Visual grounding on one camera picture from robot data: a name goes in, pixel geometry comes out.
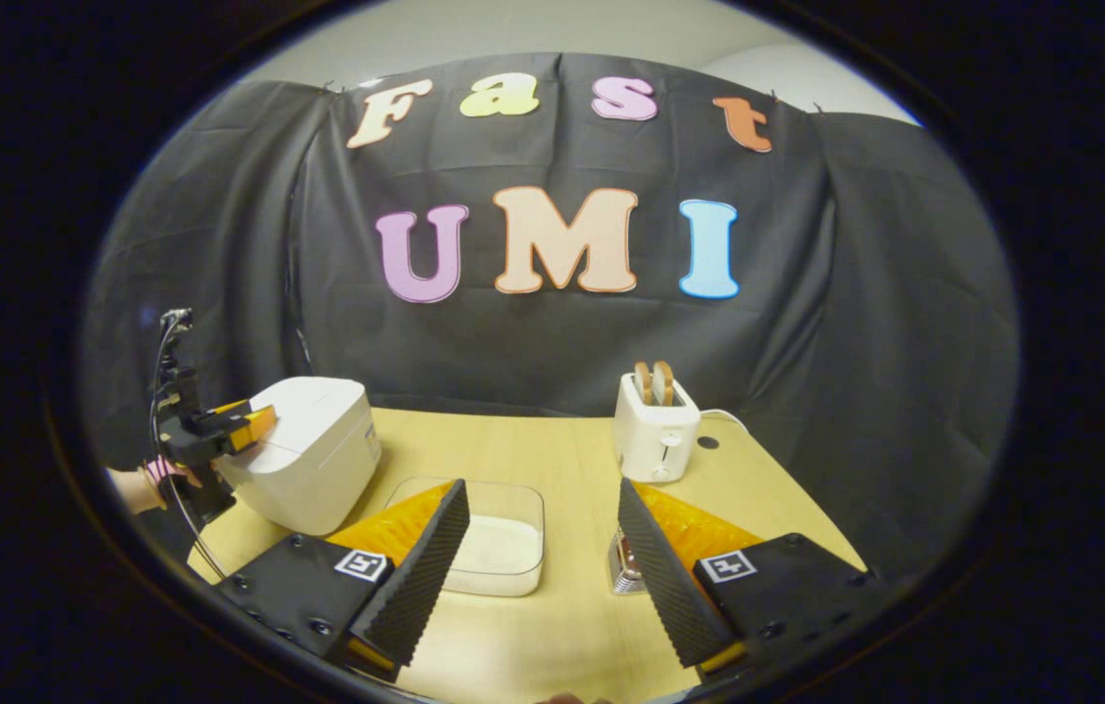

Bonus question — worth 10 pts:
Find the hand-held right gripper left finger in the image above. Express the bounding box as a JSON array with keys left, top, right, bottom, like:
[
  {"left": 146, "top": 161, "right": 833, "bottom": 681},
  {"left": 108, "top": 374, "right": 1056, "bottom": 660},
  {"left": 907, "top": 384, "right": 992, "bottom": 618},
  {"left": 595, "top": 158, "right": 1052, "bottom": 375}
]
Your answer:
[{"left": 217, "top": 478, "right": 471, "bottom": 682}]

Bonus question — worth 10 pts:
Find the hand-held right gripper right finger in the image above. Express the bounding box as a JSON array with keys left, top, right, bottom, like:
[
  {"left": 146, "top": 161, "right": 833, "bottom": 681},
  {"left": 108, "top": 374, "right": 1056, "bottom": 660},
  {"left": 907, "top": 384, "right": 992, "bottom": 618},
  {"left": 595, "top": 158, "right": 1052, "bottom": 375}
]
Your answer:
[{"left": 617, "top": 478, "right": 891, "bottom": 682}]

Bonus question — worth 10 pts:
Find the white rice cooker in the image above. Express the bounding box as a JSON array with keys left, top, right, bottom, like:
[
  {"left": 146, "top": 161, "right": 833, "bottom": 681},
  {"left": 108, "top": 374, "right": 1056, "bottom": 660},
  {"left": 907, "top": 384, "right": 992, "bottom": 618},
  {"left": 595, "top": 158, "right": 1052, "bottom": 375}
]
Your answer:
[{"left": 217, "top": 376, "right": 383, "bottom": 537}]

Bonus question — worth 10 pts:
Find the white rice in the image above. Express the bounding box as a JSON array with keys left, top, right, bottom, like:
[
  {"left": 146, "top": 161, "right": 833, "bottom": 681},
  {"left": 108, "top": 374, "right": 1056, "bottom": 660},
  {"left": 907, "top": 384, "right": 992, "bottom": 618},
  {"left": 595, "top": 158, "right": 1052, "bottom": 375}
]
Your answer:
[{"left": 445, "top": 515, "right": 544, "bottom": 595}]

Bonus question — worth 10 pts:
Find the clear plastic box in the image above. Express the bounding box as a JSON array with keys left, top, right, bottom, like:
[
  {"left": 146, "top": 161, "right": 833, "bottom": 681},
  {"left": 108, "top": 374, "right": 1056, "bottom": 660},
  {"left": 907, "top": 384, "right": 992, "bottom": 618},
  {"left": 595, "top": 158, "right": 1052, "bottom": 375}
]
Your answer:
[{"left": 384, "top": 476, "right": 546, "bottom": 597}]

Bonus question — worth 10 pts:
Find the white toaster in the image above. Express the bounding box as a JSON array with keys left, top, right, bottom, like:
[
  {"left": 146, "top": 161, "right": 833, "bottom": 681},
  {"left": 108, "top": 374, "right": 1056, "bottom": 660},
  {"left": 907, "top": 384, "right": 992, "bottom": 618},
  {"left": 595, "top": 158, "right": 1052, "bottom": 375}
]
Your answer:
[{"left": 612, "top": 370, "right": 702, "bottom": 484}]

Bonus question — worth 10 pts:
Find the black backdrop cloth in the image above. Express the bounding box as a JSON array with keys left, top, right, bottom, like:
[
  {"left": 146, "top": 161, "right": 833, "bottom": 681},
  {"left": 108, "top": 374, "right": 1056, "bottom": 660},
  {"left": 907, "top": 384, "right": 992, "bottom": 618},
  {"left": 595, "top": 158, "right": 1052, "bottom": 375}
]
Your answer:
[{"left": 78, "top": 52, "right": 1021, "bottom": 578}]

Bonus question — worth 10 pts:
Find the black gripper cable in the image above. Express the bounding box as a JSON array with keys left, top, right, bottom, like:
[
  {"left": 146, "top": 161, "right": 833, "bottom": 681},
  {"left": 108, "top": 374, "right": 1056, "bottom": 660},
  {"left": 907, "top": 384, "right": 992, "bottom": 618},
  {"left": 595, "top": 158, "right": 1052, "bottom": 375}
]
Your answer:
[{"left": 148, "top": 311, "right": 231, "bottom": 580}]

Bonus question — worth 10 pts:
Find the white toaster cable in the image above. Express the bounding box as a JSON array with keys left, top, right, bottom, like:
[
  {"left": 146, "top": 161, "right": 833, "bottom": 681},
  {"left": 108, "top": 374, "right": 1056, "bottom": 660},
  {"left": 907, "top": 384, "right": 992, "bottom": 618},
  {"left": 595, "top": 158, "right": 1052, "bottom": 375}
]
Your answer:
[{"left": 699, "top": 409, "right": 755, "bottom": 437}]

